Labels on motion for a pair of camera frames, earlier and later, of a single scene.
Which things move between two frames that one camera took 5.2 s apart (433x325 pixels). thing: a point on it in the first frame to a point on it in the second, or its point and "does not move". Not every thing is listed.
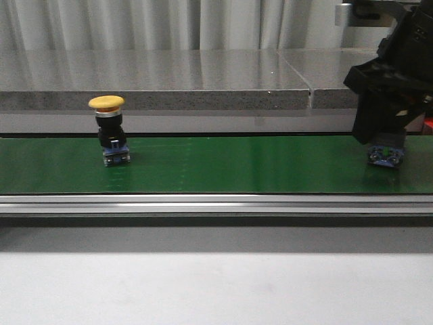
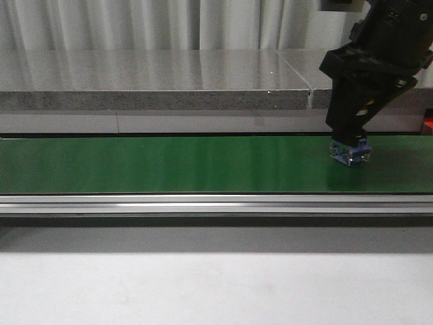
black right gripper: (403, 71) to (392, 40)
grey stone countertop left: (151, 79) does not move
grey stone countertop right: (325, 70) does not move
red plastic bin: (429, 120) does not move
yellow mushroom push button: (111, 135) to (350, 154)
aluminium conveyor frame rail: (218, 204) does not move
